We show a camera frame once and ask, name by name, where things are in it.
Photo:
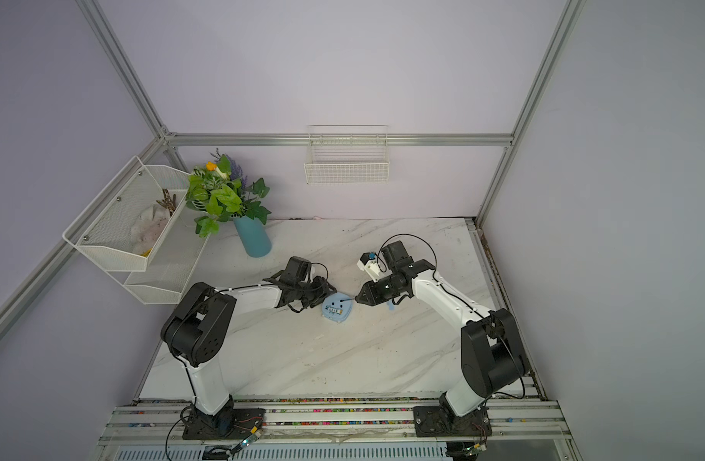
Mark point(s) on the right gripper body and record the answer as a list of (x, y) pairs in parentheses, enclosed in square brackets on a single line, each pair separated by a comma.
[(383, 290)]

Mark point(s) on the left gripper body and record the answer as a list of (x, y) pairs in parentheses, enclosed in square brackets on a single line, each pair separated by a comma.
[(312, 292)]

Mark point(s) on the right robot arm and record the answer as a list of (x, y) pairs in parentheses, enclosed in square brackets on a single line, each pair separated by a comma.
[(492, 355)]

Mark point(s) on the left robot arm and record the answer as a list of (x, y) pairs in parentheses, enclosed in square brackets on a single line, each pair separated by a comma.
[(196, 330)]

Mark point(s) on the teal vase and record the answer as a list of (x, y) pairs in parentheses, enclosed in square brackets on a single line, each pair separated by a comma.
[(253, 236)]

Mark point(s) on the artificial green plant bouquet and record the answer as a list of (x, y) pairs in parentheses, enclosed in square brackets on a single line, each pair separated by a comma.
[(221, 192)]

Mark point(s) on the brown twigs in shelf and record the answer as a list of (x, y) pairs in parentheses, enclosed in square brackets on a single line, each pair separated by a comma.
[(168, 201)]

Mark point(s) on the white cloth in shelf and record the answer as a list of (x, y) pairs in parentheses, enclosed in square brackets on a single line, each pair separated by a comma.
[(147, 229)]

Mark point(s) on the white two-tier mesh shelf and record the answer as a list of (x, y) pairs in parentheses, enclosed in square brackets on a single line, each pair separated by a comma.
[(101, 233)]

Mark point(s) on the white wire wall basket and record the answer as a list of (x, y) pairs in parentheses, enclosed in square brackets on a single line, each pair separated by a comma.
[(347, 154)]

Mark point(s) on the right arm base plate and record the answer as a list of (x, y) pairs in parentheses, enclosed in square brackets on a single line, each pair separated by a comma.
[(433, 421)]

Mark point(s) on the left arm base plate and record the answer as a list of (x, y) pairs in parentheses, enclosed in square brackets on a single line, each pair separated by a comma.
[(233, 424)]

